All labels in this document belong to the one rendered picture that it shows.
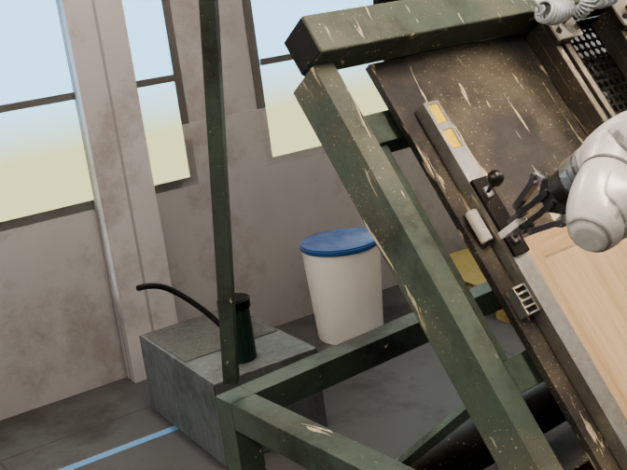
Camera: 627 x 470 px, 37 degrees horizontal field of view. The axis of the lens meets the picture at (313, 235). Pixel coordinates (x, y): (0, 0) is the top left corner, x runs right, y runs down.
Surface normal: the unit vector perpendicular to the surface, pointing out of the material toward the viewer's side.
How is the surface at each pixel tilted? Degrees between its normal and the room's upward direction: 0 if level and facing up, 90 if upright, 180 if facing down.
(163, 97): 90
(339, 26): 55
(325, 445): 0
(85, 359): 90
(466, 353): 90
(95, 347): 90
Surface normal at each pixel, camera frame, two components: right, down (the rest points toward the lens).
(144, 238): 0.54, 0.16
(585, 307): 0.43, -0.44
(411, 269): -0.78, 0.26
